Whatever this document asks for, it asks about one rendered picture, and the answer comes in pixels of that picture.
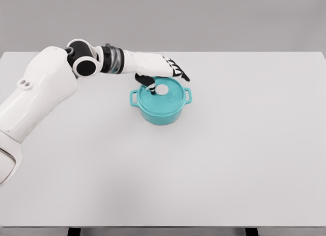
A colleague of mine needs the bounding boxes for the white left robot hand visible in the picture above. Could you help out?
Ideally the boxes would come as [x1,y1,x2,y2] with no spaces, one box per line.
[134,53,191,95]

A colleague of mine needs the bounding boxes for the teal pot lid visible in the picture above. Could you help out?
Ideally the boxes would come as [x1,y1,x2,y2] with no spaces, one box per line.
[137,76,188,115]

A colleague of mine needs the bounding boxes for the teal pot with handles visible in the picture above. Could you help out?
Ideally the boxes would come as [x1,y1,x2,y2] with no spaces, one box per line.
[129,87,192,126]

